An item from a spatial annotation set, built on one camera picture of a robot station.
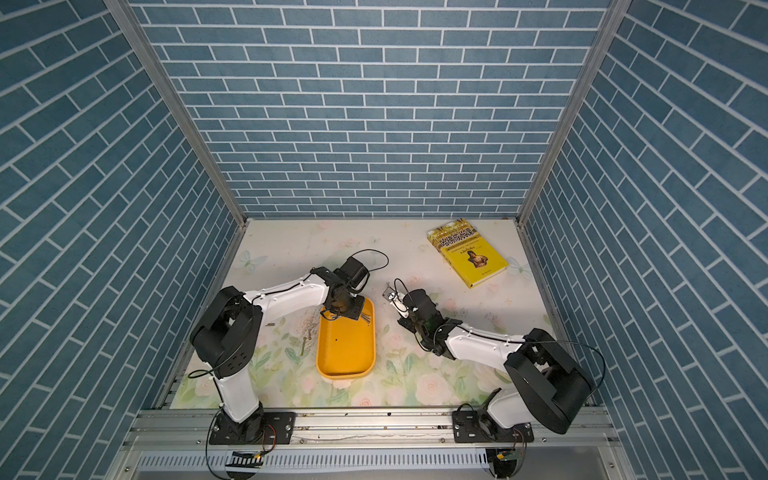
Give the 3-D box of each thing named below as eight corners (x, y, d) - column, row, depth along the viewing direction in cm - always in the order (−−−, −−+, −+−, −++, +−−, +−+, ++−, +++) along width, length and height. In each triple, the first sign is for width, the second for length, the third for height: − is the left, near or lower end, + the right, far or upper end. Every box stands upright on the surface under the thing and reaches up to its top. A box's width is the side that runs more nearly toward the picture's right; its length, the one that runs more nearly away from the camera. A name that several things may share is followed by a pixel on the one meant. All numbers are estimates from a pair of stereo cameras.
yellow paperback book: (470, 289, 102) (472, 283, 99) (426, 237, 117) (427, 231, 115) (507, 269, 108) (510, 263, 105) (460, 222, 123) (462, 216, 120)
